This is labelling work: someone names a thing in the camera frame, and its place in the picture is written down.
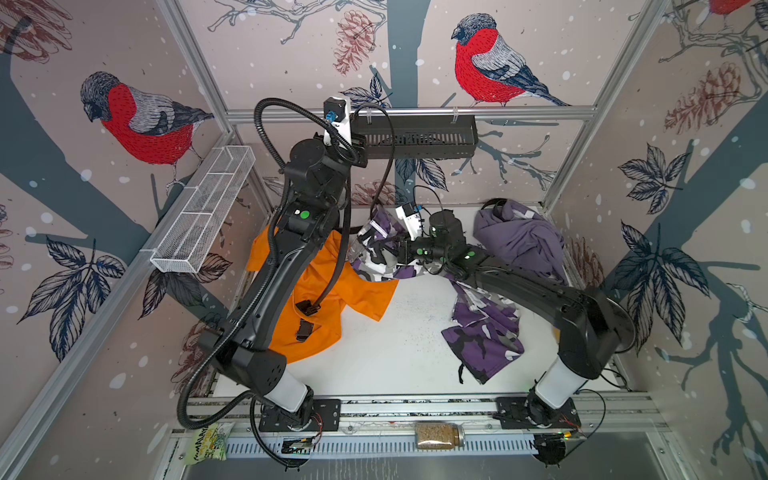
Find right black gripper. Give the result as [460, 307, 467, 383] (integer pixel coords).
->
[381, 228, 454, 265]

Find plain purple garment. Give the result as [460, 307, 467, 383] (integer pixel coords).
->
[473, 199, 568, 285]

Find purple camouflage trousers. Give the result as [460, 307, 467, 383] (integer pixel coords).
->
[347, 207, 524, 384]

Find orange trousers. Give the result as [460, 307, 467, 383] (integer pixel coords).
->
[245, 224, 400, 364]

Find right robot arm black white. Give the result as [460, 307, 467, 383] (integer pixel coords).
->
[398, 210, 636, 427]

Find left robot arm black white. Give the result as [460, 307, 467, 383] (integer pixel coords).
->
[176, 97, 368, 430]

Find black perforated metal shelf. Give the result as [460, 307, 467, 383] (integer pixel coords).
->
[351, 115, 478, 159]

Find jar of grains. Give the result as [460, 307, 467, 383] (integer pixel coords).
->
[414, 422, 464, 450]

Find green snack bag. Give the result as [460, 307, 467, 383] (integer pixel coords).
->
[184, 422, 234, 465]

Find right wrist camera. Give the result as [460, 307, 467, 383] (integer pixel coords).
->
[395, 203, 423, 241]

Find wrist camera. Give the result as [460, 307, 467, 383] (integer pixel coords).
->
[323, 96, 352, 143]
[395, 203, 423, 241]

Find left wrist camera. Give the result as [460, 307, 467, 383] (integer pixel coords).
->
[323, 96, 352, 143]

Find horizontal aluminium frame bar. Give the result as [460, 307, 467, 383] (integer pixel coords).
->
[225, 106, 597, 125]

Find white wire mesh basket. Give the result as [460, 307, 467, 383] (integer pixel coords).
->
[150, 145, 255, 274]

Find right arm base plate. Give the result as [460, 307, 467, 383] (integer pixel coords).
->
[493, 396, 582, 430]

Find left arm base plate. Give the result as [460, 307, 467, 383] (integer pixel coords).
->
[257, 398, 341, 433]

